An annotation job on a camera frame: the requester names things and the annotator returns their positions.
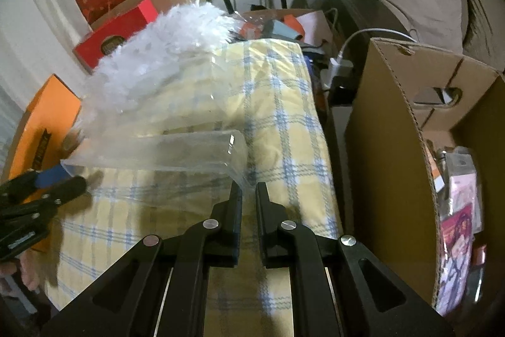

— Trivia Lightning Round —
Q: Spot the clear plastic package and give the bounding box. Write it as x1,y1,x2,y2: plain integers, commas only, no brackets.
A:
61,130,251,192

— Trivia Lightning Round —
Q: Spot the white feather duster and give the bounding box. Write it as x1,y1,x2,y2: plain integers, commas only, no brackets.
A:
76,1,240,136

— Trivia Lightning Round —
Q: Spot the person right hand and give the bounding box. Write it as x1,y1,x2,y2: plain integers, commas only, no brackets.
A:
0,249,40,297

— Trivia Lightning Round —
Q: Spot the orange cardboard box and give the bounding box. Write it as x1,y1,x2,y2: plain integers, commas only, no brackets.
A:
2,75,80,180

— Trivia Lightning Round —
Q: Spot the yellow plaid tablecloth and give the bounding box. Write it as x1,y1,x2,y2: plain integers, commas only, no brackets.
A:
42,40,342,336

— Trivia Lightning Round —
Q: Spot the red collection gift box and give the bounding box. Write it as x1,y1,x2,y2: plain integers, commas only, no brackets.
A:
74,0,158,69

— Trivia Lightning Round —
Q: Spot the brown cardboard box right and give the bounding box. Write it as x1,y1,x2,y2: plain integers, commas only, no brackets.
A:
346,39,504,310

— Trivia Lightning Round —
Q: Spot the clear bag of items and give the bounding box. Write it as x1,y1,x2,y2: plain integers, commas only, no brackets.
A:
233,9,306,43

